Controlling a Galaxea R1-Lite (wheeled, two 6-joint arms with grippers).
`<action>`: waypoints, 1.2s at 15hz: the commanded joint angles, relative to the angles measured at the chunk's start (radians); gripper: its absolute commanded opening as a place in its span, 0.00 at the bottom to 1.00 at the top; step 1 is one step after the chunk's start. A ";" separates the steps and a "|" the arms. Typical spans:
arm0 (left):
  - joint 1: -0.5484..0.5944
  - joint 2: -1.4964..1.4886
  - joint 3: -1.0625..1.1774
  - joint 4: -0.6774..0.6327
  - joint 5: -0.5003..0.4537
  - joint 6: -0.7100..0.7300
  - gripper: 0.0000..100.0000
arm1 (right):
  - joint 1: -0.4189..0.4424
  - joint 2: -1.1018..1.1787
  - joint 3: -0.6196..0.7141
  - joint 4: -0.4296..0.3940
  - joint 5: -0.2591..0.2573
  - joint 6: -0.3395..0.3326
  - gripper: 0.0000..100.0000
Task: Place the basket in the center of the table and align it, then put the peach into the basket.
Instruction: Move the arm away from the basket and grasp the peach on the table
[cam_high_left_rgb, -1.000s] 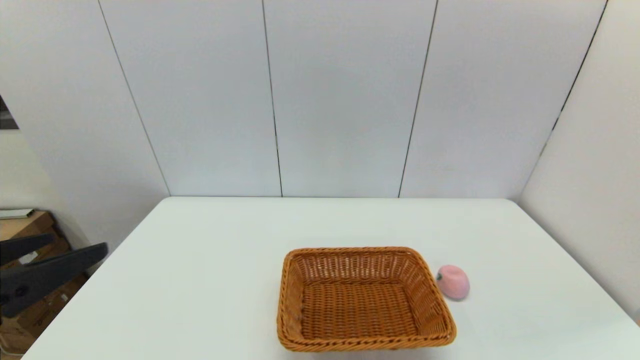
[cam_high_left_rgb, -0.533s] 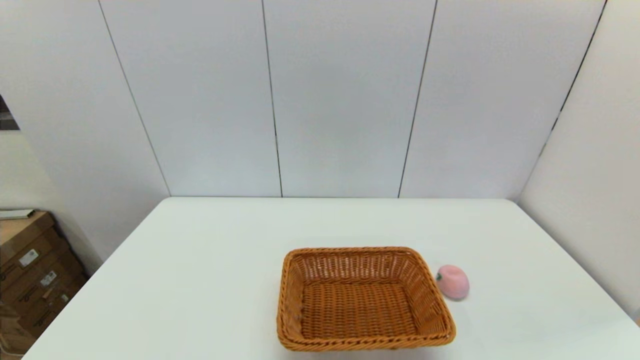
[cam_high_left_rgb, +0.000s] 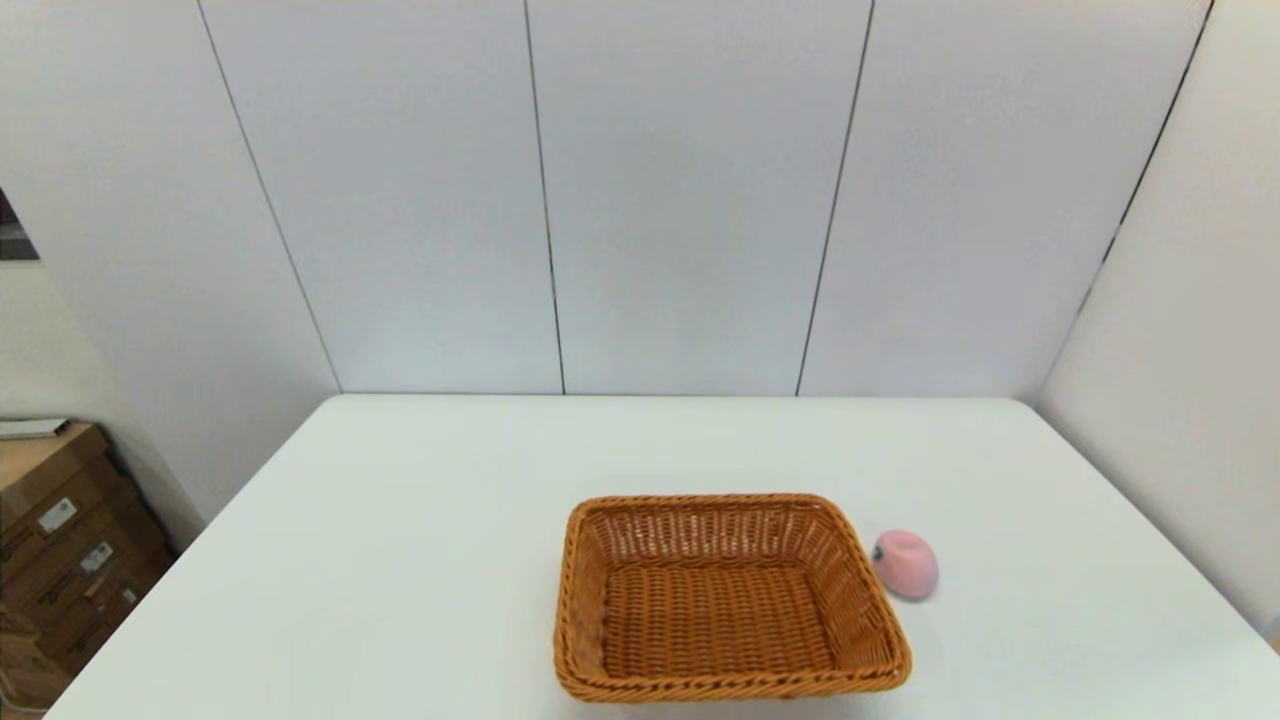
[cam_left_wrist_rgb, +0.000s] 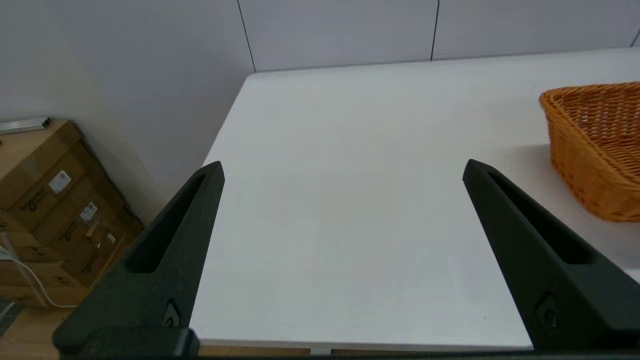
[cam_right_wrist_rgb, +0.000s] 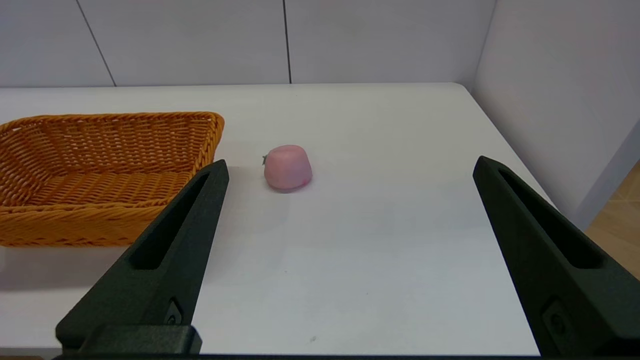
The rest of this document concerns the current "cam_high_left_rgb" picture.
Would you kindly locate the orange woven wicker basket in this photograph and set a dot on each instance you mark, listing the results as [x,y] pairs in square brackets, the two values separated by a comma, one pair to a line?
[720,620]

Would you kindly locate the pink toy peach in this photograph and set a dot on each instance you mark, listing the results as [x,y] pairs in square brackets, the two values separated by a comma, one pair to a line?
[908,565]

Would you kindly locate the brown cardboard box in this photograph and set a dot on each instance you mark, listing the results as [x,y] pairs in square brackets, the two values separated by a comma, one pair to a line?
[90,620]
[30,680]
[120,545]
[40,470]

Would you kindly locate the flat white board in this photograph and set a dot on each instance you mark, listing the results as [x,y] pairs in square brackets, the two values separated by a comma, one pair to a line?
[30,429]

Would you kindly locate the dark wall picture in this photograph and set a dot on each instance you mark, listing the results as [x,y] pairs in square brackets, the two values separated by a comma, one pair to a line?
[12,240]

